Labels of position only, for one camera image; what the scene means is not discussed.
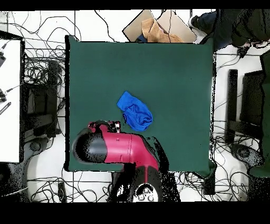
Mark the green draped cloth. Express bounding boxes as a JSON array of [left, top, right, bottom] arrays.
[[248, 50, 270, 178]]

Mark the black cable tangle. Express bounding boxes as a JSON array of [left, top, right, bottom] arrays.
[[21, 10, 82, 72], [27, 175, 111, 203], [175, 126, 249, 202]]

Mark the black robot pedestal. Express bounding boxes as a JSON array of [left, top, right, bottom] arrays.
[[111, 169, 137, 202]]

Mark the person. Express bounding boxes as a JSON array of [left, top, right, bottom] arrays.
[[187, 8, 270, 52]]

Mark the black striped bar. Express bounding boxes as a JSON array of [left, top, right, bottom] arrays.
[[0, 101, 12, 116]]

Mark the dark green table cloth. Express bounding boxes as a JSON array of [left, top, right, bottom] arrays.
[[64, 35, 217, 178]]

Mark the tan towel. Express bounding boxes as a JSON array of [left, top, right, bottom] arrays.
[[141, 18, 184, 43]]

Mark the white desk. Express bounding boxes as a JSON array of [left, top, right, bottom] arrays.
[[0, 39, 22, 163]]

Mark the brown cardboard box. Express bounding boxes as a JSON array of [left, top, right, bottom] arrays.
[[122, 9, 198, 43]]

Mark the blue printed t-shirt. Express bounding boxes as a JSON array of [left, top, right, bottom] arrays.
[[117, 91, 153, 132]]

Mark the long black cable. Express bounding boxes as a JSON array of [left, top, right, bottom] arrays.
[[94, 10, 116, 42]]

